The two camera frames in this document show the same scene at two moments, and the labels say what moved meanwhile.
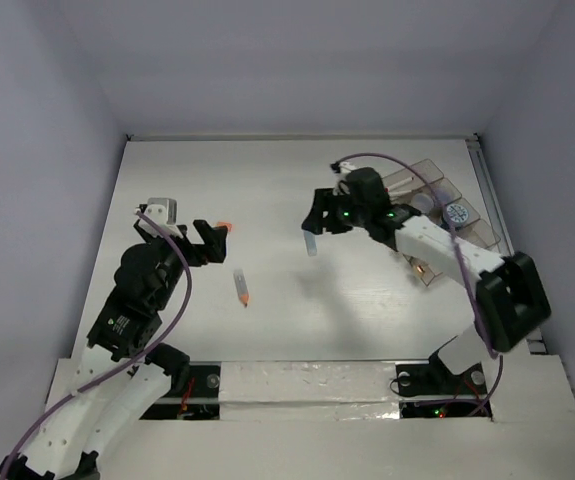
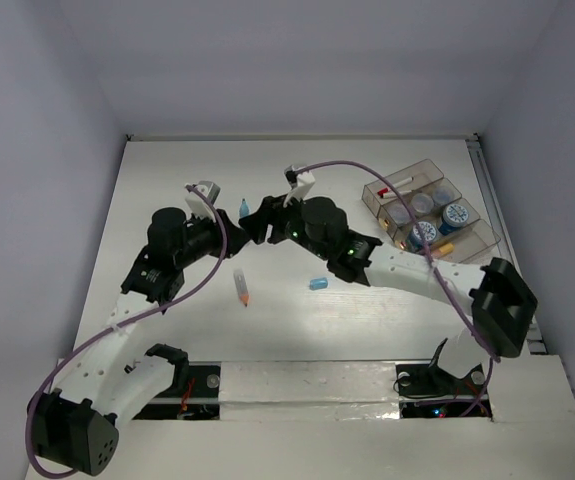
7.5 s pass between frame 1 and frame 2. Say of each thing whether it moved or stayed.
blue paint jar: stayed
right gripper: moved
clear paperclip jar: stayed
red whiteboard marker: moved
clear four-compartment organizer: stayed
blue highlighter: moved
